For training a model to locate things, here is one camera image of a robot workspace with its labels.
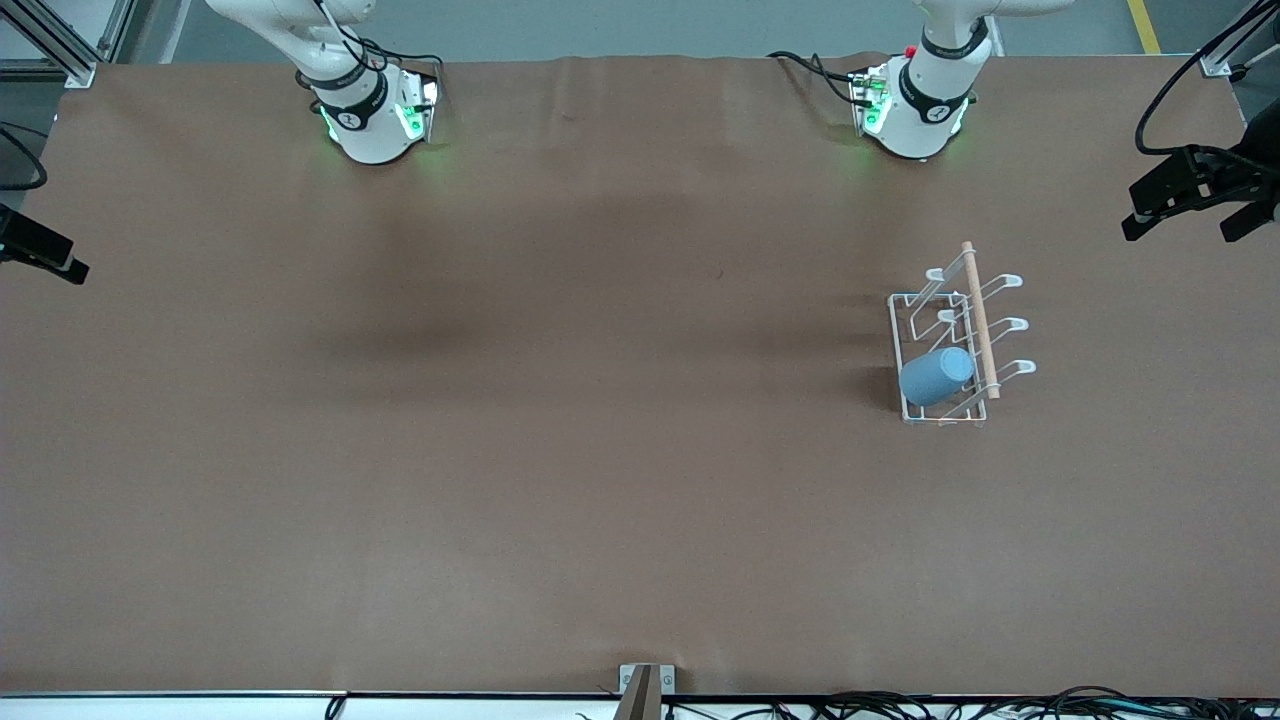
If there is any aluminium frame profile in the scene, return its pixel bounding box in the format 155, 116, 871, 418
1198, 0, 1280, 79
0, 0, 133, 89

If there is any blue cup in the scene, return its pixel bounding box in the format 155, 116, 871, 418
899, 346, 975, 407

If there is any white wire cup holder rack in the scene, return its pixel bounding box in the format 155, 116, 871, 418
888, 240, 1038, 428

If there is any black right arm base cable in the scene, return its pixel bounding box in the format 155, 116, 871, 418
365, 35, 446, 86

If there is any black arm base cable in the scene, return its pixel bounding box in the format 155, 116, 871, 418
768, 50, 866, 106
365, 35, 446, 86

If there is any black cable bundle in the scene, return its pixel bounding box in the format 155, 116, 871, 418
660, 685, 1280, 720

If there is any brown table mat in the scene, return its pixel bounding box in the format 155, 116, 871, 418
0, 52, 1280, 698

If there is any metal bracket with brown post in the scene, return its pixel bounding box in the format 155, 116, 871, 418
619, 663, 676, 720

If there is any black left arm base cable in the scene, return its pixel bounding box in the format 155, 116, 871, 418
768, 50, 866, 106

